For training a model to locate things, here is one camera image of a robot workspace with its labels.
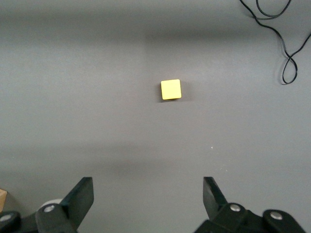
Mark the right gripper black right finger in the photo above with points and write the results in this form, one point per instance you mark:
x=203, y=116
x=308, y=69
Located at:
x=218, y=208

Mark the wooden drawer cabinet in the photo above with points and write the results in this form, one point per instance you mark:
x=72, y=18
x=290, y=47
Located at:
x=2, y=199

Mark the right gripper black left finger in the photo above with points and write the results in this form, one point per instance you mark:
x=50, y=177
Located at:
x=73, y=206

